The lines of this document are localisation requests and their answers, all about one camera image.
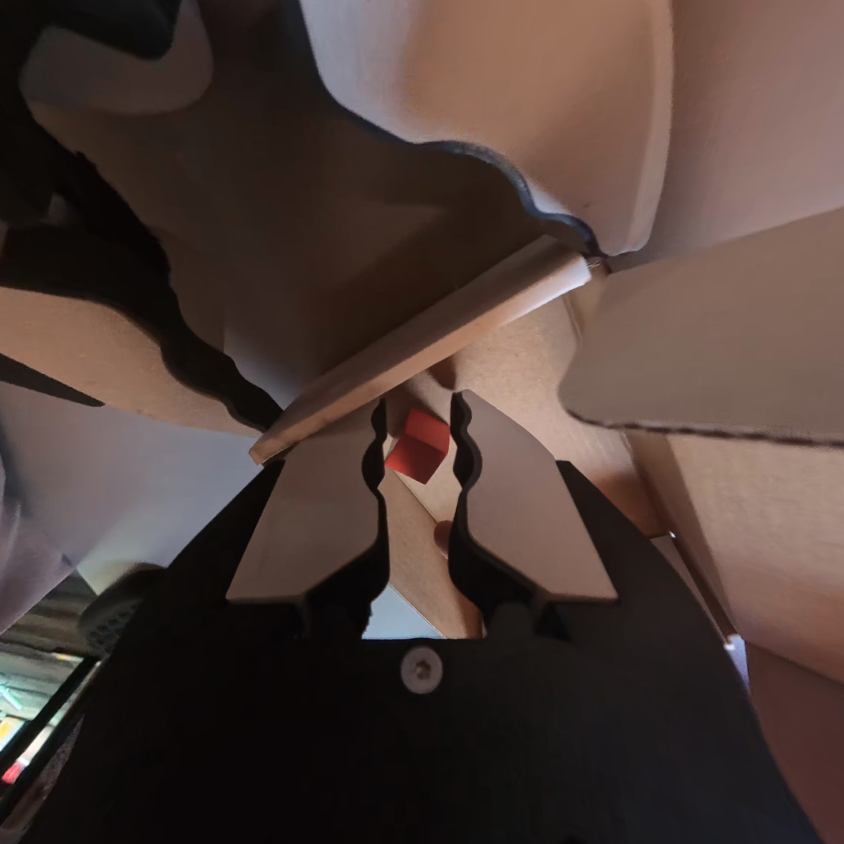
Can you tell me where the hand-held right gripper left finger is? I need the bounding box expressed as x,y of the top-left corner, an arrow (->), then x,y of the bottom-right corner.
227,399 -> 390,604

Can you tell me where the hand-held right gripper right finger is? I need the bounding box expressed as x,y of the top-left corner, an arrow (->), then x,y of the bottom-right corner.
448,389 -> 617,611

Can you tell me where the dark framed panel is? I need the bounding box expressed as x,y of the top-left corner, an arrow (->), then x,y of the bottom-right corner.
0,649 -> 103,802

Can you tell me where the dark round object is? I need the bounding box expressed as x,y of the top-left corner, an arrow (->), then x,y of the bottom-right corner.
78,562 -> 166,657

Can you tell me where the brown cardboard box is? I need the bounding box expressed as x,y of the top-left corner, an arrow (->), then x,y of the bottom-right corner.
249,0 -> 844,844

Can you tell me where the orange cube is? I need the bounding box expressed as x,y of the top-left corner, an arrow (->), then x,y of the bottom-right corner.
384,409 -> 451,485

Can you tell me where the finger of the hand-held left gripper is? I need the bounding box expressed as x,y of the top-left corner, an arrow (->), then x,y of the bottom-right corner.
0,277 -> 284,436
287,0 -> 673,258

